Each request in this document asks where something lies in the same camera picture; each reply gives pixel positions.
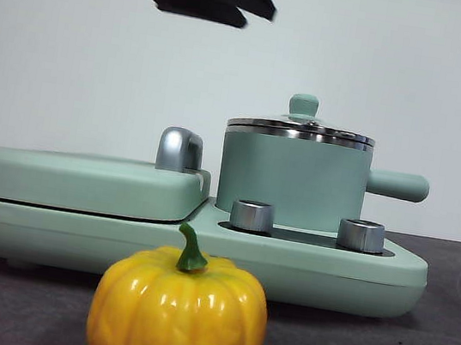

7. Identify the glass lid with green knob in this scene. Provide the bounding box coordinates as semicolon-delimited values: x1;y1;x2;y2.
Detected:
225;83;381;150

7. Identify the yellow toy pumpkin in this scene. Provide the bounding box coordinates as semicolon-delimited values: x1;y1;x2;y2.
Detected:
83;210;282;345

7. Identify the silver control knob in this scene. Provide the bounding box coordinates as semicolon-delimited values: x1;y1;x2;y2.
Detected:
335;216;388;255
228;197;278;236

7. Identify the green breakfast machine base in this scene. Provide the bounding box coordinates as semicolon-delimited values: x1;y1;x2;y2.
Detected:
0;166;436;331

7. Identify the green steamer pot with handle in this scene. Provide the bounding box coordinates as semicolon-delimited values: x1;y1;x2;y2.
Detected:
211;119;437;250

